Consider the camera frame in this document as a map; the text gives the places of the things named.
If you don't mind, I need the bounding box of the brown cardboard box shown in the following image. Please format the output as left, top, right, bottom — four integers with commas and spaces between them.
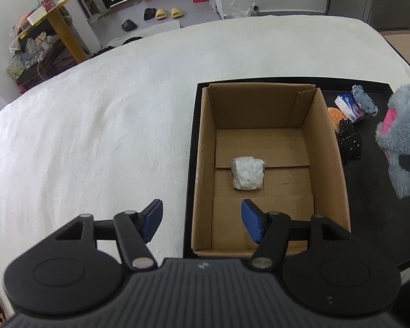
191, 82, 352, 258

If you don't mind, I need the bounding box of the yellow round table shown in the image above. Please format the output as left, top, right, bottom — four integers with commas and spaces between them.
15, 0, 98, 63

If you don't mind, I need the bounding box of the beige carpet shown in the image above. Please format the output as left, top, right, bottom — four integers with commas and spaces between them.
377, 29, 410, 84

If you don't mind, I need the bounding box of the black tray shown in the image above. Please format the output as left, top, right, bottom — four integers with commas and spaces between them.
183, 81, 410, 270

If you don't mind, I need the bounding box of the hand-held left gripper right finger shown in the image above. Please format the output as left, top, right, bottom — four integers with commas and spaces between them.
242, 199, 354, 270

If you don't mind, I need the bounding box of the clear plastic bag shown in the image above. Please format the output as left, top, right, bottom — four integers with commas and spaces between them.
225, 0, 260, 19

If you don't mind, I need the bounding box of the blue white tissue packet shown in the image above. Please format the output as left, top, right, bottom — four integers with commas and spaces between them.
334, 93, 369, 124

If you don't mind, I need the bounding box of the black plush toy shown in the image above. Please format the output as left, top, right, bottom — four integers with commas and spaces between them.
338, 118, 363, 166

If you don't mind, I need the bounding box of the white foam box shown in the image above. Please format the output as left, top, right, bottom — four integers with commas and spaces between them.
27, 6, 48, 25

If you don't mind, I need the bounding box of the white bed blanket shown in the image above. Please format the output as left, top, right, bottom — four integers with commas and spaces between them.
0, 15, 410, 318

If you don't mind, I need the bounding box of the grey fluffy plush toy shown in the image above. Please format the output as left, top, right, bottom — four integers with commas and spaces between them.
375, 84, 410, 199

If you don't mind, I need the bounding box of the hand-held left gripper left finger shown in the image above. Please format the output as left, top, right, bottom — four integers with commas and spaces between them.
51, 199, 164, 270

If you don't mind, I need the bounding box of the denim plush toy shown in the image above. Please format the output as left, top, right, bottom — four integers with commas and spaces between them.
351, 85, 379, 117

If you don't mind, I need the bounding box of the green patterned box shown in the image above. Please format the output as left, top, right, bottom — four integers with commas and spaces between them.
6, 57, 26, 77

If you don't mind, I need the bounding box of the white crumpled paper packet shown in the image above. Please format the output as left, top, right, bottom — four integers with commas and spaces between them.
230, 156, 266, 191

